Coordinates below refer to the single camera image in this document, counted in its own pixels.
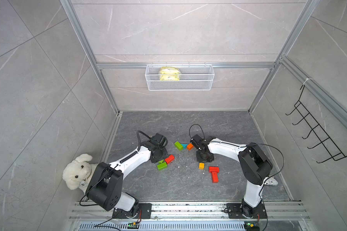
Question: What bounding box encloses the white plush dog toy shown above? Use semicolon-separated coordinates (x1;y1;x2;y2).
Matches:
62;154;97;193

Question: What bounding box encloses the white printed pouch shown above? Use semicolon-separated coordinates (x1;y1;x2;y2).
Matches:
264;177;279;186

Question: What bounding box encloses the white wire mesh basket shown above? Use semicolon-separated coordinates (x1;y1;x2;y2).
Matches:
145;64;215;91

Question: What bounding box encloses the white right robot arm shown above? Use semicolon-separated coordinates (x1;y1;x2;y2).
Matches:
190;135;278;208

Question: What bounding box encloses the black wall hook rack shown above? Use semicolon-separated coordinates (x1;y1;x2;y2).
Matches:
285;85;347;164

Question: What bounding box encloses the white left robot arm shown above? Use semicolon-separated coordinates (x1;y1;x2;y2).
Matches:
85;131;168;216

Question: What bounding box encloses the aluminium mounting rail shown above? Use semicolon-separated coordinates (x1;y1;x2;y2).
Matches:
67;201;310;221

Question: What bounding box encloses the orange block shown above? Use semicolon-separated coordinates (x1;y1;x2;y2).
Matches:
187;143;194;150

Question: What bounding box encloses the yellow bag in basket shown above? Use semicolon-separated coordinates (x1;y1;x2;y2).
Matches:
159;66;181;81

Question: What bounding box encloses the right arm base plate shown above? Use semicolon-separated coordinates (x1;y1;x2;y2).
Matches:
224;203;268;219

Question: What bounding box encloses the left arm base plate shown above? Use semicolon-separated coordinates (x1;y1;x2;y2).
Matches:
112;203;152;219

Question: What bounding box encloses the red block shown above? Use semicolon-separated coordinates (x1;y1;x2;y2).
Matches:
165;155;175;164

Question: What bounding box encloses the red block vertical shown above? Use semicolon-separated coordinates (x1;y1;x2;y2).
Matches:
211;172;219;183

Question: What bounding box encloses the small yellow-orange cube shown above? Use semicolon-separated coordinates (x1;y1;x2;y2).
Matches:
199;163;205;170

